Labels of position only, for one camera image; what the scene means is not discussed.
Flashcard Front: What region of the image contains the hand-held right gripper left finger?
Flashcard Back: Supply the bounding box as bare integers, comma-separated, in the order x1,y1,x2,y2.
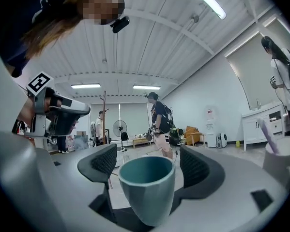
35,143,118,232

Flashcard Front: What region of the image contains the person's dark navy shirt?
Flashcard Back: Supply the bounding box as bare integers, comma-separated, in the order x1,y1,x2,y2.
0,0,85,78

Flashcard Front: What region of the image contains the black standing fan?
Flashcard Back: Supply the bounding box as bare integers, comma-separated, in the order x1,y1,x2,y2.
112,119,129,150

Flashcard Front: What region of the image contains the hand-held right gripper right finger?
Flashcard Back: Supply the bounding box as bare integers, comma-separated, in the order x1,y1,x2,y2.
170,144,288,232

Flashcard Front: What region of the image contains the yellow armchair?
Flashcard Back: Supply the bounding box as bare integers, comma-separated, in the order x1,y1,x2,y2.
183,126,206,146

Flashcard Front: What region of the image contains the person's head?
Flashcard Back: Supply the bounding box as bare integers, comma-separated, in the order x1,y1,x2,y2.
81,0,126,26

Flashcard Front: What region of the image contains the black head-worn camera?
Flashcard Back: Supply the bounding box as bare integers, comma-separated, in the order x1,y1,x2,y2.
110,16,130,34

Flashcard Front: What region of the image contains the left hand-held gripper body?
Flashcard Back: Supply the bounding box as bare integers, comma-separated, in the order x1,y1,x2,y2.
25,72,56,139

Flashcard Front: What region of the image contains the white mug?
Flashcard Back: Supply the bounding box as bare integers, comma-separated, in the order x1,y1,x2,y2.
262,136,290,190

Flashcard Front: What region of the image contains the person's left hand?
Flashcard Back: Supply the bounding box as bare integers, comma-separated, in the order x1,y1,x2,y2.
45,98,62,111

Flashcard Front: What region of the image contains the low wooden bench table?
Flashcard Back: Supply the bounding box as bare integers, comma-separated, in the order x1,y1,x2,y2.
132,138,151,149

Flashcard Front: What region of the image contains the white dressing table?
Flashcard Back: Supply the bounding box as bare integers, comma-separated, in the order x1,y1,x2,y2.
241,102,290,152

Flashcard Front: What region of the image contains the white water dispenser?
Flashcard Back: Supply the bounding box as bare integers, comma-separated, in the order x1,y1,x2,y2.
204,105,220,148

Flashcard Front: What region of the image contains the pale toothbrush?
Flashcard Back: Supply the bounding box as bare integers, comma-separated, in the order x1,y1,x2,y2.
257,118,281,154

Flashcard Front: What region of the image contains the person's left forearm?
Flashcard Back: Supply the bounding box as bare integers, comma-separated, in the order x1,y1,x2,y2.
13,98,35,134

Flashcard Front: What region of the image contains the grey blue cup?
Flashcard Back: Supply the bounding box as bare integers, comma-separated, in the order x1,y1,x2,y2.
118,156,176,227

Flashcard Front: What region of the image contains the white round-window carrier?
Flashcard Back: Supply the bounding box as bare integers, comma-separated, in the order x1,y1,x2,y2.
216,132,229,148

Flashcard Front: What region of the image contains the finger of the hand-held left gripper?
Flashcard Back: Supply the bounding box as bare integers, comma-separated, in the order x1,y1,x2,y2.
46,110,79,136
50,97,91,117

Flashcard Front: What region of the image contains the wooden coat rack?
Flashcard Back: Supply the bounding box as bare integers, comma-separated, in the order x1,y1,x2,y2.
99,90,111,145

